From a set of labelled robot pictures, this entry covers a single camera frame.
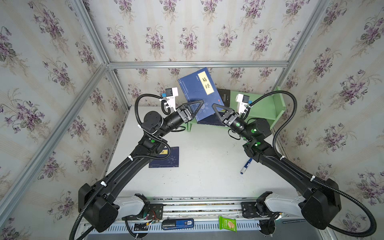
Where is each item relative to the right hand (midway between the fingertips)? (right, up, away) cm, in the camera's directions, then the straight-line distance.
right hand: (211, 106), depth 58 cm
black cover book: (+12, +9, +27) cm, 31 cm away
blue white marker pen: (+23, -34, +28) cm, 50 cm away
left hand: (-4, +2, -4) cm, 6 cm away
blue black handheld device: (-16, -52, +8) cm, 55 cm away
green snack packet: (+9, -54, +11) cm, 56 cm away
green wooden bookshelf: (+39, +4, +30) cm, 49 cm away
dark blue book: (-20, -31, +33) cm, 49 cm away
